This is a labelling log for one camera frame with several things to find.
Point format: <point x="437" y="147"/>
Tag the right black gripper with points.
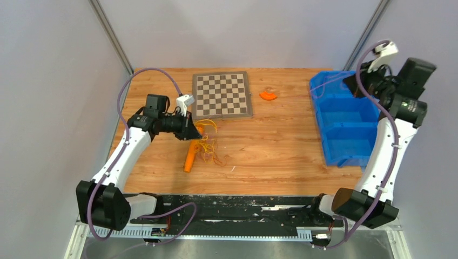
<point x="365" y="76"/>

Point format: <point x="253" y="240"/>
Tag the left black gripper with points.
<point x="187" y="130"/>

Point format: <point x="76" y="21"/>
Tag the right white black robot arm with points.
<point x="401" y="114"/>

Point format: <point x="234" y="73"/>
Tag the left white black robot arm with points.
<point x="101" y="201"/>

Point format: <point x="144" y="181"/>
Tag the orange carrot toy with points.
<point x="190" y="157"/>

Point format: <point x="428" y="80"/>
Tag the blue three-compartment bin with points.
<point x="347" y="125"/>

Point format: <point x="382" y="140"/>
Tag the wooden chessboard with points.
<point x="221" y="95"/>

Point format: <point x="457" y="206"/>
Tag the orange curved plastic piece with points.
<point x="268" y="96"/>

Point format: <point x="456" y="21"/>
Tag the right corner aluminium post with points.
<point x="368" y="30"/>

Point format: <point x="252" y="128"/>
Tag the corner aluminium post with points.
<point x="109" y="31"/>
<point x="368" y="30"/>

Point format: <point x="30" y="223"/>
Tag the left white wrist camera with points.
<point x="183" y="102"/>

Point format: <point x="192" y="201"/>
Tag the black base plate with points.
<point x="238" y="216"/>

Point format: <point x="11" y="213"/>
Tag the left corner aluminium post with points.
<point x="109" y="31"/>

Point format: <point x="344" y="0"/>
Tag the aluminium frame rail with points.
<point x="152" y="241"/>

